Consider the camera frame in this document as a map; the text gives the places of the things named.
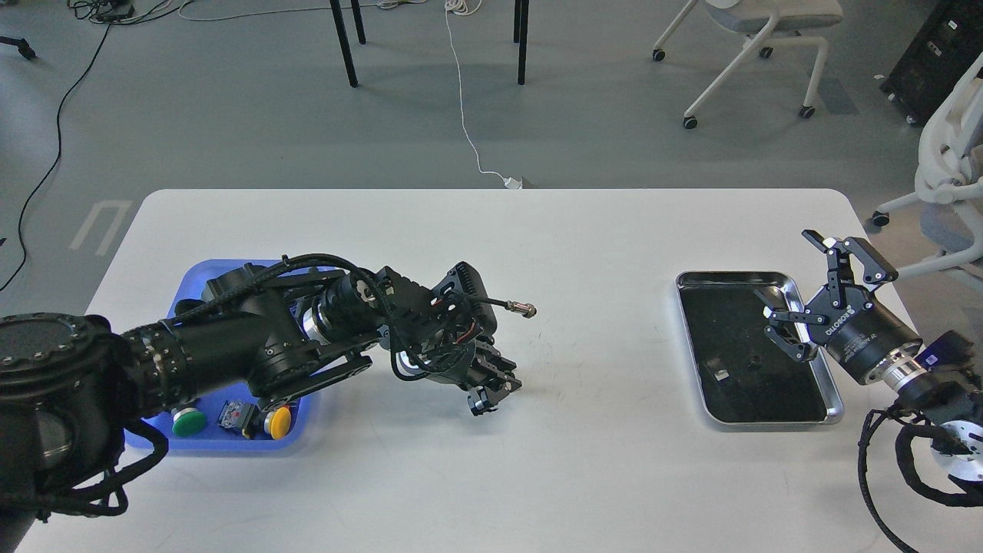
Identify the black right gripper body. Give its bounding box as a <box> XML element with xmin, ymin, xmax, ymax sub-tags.
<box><xmin>802</xmin><ymin>288</ymin><xmax>923</xmax><ymax>385</ymax></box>

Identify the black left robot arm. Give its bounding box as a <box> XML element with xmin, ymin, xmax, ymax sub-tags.
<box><xmin>1</xmin><ymin>254</ymin><xmax>537</xmax><ymax>552</ymax></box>

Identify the white cable with plug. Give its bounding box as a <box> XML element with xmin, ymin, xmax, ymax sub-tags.
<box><xmin>443</xmin><ymin>0</ymin><xmax>524</xmax><ymax>190</ymax></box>

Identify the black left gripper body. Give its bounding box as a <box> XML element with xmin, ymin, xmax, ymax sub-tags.
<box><xmin>420</xmin><ymin>342</ymin><xmax>501</xmax><ymax>391</ymax></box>

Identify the black table leg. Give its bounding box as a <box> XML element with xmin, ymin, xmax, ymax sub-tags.
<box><xmin>513</xmin><ymin>0</ymin><xmax>530</xmax><ymax>85</ymax></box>
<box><xmin>329</xmin><ymin>0</ymin><xmax>366</xmax><ymax>88</ymax></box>

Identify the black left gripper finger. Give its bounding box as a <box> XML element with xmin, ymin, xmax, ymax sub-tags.
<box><xmin>467</xmin><ymin>380</ymin><xmax>511</xmax><ymax>417</ymax></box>
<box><xmin>476</xmin><ymin>344</ymin><xmax>522</xmax><ymax>393</ymax></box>

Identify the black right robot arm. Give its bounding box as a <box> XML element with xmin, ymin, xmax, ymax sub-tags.
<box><xmin>760</xmin><ymin>230</ymin><xmax>982</xmax><ymax>552</ymax></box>

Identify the black equipment case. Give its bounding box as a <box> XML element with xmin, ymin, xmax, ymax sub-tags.
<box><xmin>880</xmin><ymin>1</ymin><xmax>982</xmax><ymax>127</ymax></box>

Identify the silver metal tray black inside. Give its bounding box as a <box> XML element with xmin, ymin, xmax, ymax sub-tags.
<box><xmin>675</xmin><ymin>272</ymin><xmax>844</xmax><ymax>431</ymax></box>

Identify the black table leg left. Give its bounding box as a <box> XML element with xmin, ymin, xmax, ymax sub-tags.
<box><xmin>329</xmin><ymin>0</ymin><xmax>366</xmax><ymax>88</ymax></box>

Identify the black table leg right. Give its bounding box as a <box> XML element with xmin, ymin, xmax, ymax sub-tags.
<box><xmin>513</xmin><ymin>0</ymin><xmax>530</xmax><ymax>85</ymax></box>

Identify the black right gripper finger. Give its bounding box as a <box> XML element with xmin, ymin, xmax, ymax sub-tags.
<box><xmin>753</xmin><ymin>288</ymin><xmax>821</xmax><ymax>362</ymax></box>
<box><xmin>802</xmin><ymin>230</ymin><xmax>899</xmax><ymax>304</ymax></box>

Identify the green push button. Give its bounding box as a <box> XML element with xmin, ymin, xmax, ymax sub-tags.
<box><xmin>170</xmin><ymin>407</ymin><xmax>208</xmax><ymax>439</ymax></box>

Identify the black floor cable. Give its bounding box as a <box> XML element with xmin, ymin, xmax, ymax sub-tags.
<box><xmin>0</xmin><ymin>0</ymin><xmax>177</xmax><ymax>291</ymax></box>

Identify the white mesh office chair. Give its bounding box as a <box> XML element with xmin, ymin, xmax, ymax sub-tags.
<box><xmin>875</xmin><ymin>56</ymin><xmax>982</xmax><ymax>280</ymax></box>

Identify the red black switch part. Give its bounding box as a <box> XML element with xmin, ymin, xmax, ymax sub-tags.
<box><xmin>217</xmin><ymin>399</ymin><xmax>259</xmax><ymax>439</ymax></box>

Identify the blue plastic tray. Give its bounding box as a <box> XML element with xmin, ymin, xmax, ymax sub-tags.
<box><xmin>145</xmin><ymin>259</ymin><xmax>329</xmax><ymax>456</ymax></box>

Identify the yellow push button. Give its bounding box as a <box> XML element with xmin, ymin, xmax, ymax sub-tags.
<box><xmin>260</xmin><ymin>406</ymin><xmax>293</xmax><ymax>440</ymax></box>

